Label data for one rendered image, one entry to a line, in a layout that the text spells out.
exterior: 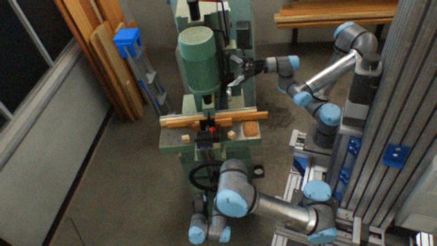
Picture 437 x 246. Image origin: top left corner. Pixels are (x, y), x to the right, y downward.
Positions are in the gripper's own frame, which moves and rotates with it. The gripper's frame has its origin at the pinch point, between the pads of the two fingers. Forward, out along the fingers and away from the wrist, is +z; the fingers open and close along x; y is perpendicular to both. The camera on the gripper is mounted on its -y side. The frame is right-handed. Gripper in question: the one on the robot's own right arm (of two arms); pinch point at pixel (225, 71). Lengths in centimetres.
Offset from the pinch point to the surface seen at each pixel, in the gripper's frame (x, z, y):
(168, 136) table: 27, 39, -34
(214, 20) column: -29.0, 3.2, -4.7
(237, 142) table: 34.3, -2.3, -30.3
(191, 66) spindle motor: -3.3, 16.2, 3.8
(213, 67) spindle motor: -2.9, 5.8, 0.0
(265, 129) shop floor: 19, -31, -153
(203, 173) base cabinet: 51, 22, -52
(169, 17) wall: -140, 69, -219
